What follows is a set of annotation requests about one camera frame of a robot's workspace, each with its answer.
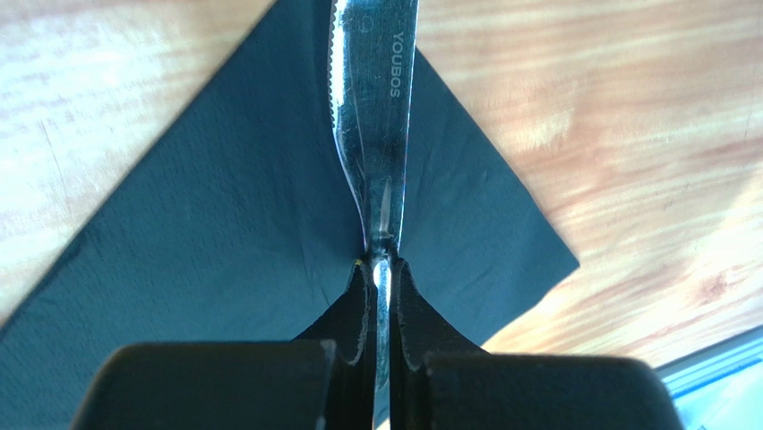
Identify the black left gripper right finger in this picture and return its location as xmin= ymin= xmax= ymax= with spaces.
xmin=390 ymin=259 xmax=682 ymax=429

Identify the silver table knife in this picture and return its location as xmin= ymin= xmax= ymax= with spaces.
xmin=328 ymin=1 xmax=419 ymax=413

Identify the black paper napkin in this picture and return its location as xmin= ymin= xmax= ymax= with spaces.
xmin=1 ymin=1 xmax=579 ymax=429

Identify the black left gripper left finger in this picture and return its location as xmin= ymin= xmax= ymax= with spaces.
xmin=72 ymin=260 xmax=377 ymax=429

